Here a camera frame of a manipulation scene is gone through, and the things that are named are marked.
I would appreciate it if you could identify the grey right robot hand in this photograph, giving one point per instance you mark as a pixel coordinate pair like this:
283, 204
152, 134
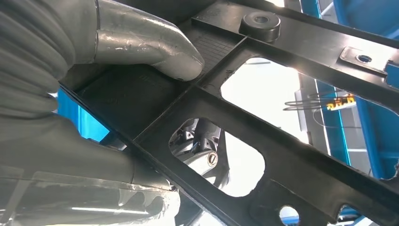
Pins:
140, 40

